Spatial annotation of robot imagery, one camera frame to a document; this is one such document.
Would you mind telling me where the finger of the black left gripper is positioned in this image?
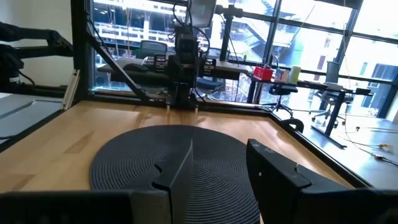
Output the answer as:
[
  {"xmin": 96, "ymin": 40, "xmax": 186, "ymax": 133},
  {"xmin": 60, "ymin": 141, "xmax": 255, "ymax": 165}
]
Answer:
[
  {"xmin": 154, "ymin": 54, "xmax": 168, "ymax": 72},
  {"xmin": 203, "ymin": 57, "xmax": 218, "ymax": 75}
]

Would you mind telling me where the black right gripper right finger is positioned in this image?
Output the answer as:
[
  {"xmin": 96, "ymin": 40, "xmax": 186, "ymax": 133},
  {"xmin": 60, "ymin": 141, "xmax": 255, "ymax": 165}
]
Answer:
[{"xmin": 246, "ymin": 138, "xmax": 356, "ymax": 224}]

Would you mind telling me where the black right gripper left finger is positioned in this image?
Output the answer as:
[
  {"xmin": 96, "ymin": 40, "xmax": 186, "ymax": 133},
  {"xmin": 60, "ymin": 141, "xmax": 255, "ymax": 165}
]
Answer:
[{"xmin": 151, "ymin": 139, "xmax": 195, "ymax": 224}]

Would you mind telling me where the mesh back office chair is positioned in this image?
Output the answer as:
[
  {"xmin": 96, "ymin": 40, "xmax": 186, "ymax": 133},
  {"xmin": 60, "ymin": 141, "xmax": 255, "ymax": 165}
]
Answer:
[{"xmin": 138, "ymin": 39, "xmax": 169, "ymax": 60}]

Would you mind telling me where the black computer mouse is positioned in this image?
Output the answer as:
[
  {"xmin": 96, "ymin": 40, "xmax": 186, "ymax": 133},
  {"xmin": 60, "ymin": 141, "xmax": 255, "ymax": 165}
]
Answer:
[{"xmin": 123, "ymin": 62, "xmax": 149, "ymax": 73}]

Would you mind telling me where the dark office desk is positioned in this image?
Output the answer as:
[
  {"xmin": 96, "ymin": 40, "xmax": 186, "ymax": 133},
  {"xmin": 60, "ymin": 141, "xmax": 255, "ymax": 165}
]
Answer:
[{"xmin": 96, "ymin": 57, "xmax": 254, "ymax": 86}]

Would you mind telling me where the black monitor stand pole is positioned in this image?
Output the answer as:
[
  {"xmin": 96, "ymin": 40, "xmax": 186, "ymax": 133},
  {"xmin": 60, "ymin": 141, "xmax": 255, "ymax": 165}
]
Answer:
[{"xmin": 215, "ymin": 4, "xmax": 245, "ymax": 62}]

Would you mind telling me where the dark woven round placemat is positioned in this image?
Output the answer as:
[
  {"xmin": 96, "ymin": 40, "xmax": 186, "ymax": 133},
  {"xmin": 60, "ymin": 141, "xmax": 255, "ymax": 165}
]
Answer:
[{"xmin": 89, "ymin": 124, "xmax": 307, "ymax": 224}]

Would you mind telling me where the red box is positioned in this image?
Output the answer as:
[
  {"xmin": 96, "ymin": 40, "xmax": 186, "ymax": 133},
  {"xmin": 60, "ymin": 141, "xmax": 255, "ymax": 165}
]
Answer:
[{"xmin": 252, "ymin": 65, "xmax": 275, "ymax": 82}]

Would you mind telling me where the grey desk monitor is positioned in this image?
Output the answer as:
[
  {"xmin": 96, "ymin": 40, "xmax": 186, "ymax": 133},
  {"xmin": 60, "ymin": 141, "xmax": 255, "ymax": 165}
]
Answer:
[{"xmin": 188, "ymin": 0, "xmax": 218, "ymax": 29}]

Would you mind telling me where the black office chair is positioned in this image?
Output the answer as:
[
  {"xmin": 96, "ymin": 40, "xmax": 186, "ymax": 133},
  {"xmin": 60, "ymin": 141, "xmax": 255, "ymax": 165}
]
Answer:
[{"xmin": 267, "ymin": 83, "xmax": 299, "ymax": 118}]

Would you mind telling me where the light green cup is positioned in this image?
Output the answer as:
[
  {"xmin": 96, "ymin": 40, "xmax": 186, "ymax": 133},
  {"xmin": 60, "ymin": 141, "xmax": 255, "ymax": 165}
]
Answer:
[{"xmin": 288, "ymin": 65, "xmax": 302, "ymax": 85}]

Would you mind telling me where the silver aluminium extrusion bar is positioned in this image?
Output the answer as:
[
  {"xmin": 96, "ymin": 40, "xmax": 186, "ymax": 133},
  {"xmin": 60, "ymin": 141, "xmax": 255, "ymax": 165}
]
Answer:
[{"xmin": 61, "ymin": 68, "xmax": 81, "ymax": 111}]

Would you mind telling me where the black leg office desk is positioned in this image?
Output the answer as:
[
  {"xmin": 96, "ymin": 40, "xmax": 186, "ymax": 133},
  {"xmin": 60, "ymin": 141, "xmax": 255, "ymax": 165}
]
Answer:
[{"xmin": 248, "ymin": 74, "xmax": 374, "ymax": 149}]

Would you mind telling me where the grey office chair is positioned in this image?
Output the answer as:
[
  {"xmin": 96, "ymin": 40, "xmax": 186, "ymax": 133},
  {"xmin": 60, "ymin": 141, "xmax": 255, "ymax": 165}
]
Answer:
[{"xmin": 309, "ymin": 89, "xmax": 355, "ymax": 129}]

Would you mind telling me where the grey cylindrical container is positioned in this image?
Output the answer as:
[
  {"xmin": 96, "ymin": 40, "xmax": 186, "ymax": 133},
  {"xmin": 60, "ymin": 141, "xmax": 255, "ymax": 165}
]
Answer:
[{"xmin": 325, "ymin": 60, "xmax": 341, "ymax": 83}]

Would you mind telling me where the grey side table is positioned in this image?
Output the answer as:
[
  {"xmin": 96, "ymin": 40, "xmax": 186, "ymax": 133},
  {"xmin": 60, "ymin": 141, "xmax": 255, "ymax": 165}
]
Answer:
[{"xmin": 0, "ymin": 92, "xmax": 65, "ymax": 146}]

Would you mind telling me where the black frame handle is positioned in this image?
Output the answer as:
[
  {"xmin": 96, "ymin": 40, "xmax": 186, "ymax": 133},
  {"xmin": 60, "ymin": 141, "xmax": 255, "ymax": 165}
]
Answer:
[{"xmin": 279, "ymin": 118, "xmax": 305, "ymax": 134}]

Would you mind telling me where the black aluminium rig frame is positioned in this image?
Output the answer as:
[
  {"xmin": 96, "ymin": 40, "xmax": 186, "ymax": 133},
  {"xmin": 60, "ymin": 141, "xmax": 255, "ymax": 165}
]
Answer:
[{"xmin": 0, "ymin": 0, "xmax": 374, "ymax": 189}]

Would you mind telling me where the thin floor cable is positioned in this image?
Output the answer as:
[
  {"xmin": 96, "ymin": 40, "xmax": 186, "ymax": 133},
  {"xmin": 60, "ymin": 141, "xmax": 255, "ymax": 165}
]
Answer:
[{"xmin": 338, "ymin": 114, "xmax": 398, "ymax": 167}]

